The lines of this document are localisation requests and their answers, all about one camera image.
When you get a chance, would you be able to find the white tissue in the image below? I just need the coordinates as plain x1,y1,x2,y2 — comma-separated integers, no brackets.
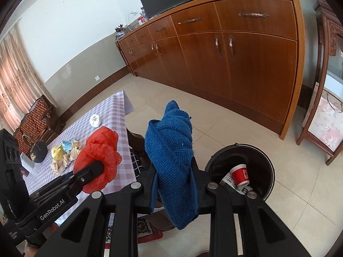
89,114,102,128

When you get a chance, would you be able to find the carved wooden side stand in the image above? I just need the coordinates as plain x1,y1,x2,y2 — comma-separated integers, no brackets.
296,0,342,166

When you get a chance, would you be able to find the red white can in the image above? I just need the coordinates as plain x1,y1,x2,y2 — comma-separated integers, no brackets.
137,17,144,25

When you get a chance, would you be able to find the white printed paper package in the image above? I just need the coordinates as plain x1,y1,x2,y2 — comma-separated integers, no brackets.
220,172,252,194

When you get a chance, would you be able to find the wooden chair with checkered cushion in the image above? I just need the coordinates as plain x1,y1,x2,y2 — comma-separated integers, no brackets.
127,129,175,232

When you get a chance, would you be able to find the long wooden sideboard cabinet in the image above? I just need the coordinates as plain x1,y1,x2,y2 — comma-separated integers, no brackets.
117,0,305,139

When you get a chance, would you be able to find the black cast iron teapot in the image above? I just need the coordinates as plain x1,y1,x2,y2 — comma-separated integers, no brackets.
22,134,48,163

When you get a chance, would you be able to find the light blue paper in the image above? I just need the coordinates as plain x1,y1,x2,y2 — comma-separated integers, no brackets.
62,139,78,153

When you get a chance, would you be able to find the floral pink storage box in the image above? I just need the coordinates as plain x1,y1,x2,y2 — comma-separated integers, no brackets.
309,88,342,151

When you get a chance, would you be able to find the beige patterned curtain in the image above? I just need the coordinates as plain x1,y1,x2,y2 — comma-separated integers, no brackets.
0,25,57,133

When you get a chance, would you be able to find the white box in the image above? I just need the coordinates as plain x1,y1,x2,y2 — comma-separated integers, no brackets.
20,152,35,177

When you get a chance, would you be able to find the small potted plant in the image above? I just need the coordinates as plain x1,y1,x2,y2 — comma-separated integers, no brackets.
115,24,126,39

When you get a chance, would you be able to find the beige cloth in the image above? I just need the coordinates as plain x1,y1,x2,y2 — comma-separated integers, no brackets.
51,141,82,175

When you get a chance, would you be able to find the pink checkered tablecloth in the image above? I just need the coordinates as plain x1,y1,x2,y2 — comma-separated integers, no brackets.
22,90,137,227

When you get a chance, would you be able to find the red paper cup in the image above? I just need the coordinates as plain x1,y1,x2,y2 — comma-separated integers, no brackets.
230,164,250,188

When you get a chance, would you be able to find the black trash bin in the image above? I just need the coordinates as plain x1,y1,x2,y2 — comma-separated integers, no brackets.
205,143,275,200

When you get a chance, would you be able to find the red patterned floor rug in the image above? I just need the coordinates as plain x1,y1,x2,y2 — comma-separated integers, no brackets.
105,216,163,249

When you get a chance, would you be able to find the blue knitted cloth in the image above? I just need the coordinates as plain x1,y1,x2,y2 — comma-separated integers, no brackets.
145,100,199,230

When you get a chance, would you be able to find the wooden carved sofa bench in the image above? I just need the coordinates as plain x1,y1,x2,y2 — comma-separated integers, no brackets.
14,95,65,155

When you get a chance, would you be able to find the yellow cloth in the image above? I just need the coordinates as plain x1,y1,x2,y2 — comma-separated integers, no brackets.
51,145,66,162

